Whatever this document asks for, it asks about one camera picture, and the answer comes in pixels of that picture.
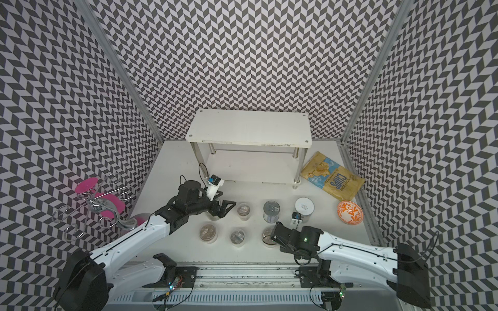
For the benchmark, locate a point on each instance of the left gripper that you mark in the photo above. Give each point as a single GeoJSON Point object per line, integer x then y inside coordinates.
{"type": "Point", "coordinates": [222, 211]}

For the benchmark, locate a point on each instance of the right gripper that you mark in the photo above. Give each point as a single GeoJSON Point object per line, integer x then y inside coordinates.
{"type": "Point", "coordinates": [283, 249]}

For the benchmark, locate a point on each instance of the pink seed cup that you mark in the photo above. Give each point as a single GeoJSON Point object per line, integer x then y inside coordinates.
{"type": "Point", "coordinates": [208, 233]}
{"type": "Point", "coordinates": [267, 237]}

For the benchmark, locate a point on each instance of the small red label cup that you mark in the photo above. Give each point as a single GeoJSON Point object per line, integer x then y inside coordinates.
{"type": "Point", "coordinates": [244, 211]}

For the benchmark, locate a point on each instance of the purple white tin can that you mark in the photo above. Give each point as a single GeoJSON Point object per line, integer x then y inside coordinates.
{"type": "Point", "coordinates": [271, 211]}

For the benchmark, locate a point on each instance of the small yellow seed cup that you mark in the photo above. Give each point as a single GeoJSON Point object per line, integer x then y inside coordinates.
{"type": "Point", "coordinates": [237, 237]}

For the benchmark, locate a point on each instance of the white lid dark jar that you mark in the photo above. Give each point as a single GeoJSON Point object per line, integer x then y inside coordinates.
{"type": "Point", "coordinates": [305, 207]}

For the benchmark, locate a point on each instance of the tomato label seed jar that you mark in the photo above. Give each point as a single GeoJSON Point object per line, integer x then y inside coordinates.
{"type": "Point", "coordinates": [212, 218]}

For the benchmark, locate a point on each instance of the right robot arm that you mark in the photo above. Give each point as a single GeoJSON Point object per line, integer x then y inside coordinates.
{"type": "Point", "coordinates": [413, 289]}

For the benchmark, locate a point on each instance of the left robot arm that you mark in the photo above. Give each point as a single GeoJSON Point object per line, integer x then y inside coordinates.
{"type": "Point", "coordinates": [90, 280]}

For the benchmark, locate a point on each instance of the white two-tier shelf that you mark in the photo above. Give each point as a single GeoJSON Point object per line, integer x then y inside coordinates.
{"type": "Point", "coordinates": [251, 146]}

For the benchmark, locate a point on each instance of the orange patterned bowl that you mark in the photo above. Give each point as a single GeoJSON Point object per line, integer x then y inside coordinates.
{"type": "Point", "coordinates": [350, 212]}

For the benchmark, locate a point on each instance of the yellow blue snack bag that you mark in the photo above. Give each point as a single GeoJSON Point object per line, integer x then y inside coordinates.
{"type": "Point", "coordinates": [332, 178]}

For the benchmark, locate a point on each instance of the pink plate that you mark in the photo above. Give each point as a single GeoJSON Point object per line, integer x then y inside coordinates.
{"type": "Point", "coordinates": [87, 186]}

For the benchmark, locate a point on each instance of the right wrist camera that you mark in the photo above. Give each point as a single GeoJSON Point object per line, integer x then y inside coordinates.
{"type": "Point", "coordinates": [296, 220]}

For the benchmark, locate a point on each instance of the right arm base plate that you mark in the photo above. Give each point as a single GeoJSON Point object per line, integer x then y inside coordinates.
{"type": "Point", "coordinates": [312, 276]}

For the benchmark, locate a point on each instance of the aluminium front rail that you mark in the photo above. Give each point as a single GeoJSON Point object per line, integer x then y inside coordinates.
{"type": "Point", "coordinates": [249, 272]}

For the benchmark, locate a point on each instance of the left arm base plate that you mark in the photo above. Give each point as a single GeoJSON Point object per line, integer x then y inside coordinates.
{"type": "Point", "coordinates": [188, 275]}

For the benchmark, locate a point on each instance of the wire cup rack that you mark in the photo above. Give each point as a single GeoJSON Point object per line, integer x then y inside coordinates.
{"type": "Point", "coordinates": [107, 202]}

